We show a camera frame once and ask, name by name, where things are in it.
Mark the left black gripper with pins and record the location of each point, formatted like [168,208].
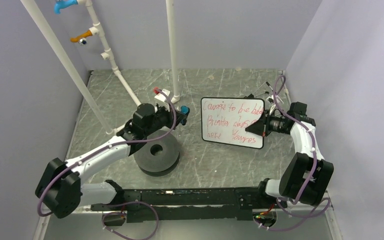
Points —
[169,114]

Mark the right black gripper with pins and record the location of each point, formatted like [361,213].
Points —
[261,127]

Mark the black framed whiteboard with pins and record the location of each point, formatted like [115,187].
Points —
[224,120]

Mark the blue whiteboard eraser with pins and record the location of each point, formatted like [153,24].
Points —
[185,111]

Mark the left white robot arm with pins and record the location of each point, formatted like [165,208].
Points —
[62,188]

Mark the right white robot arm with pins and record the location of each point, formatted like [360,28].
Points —
[306,178]

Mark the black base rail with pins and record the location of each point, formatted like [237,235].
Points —
[239,203]

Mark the white PVC pipe frame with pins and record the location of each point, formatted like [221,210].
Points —
[97,30]

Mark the orange faucet handle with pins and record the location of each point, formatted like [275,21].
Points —
[81,39]

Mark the blue faucet handle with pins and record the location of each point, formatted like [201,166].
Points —
[63,4]

